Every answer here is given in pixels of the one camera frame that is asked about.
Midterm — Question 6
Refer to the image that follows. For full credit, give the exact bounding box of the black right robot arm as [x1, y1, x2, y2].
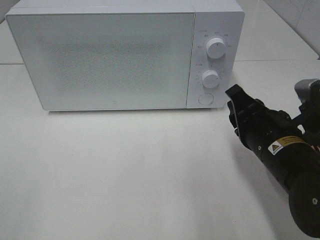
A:
[225, 84, 320, 238]

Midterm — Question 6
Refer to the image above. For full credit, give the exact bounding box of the round white door button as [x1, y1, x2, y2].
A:
[198, 93, 214, 106]

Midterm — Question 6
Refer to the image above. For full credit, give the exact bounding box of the white microwave knob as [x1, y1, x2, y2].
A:
[201, 70, 220, 89]
[205, 36, 227, 59]

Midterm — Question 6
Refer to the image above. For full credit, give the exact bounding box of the white microwave door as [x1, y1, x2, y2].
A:
[7, 13, 194, 111]

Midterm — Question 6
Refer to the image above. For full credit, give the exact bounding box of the lower white microwave knob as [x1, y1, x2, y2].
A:
[201, 70, 220, 89]

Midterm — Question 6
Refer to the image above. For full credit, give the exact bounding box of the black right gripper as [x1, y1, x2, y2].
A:
[225, 84, 313, 165]

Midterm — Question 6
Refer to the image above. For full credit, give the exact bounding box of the upper white microwave knob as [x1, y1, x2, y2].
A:
[205, 36, 227, 59]

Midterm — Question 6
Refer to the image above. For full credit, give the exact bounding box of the white microwave oven body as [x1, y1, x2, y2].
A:
[5, 0, 245, 111]

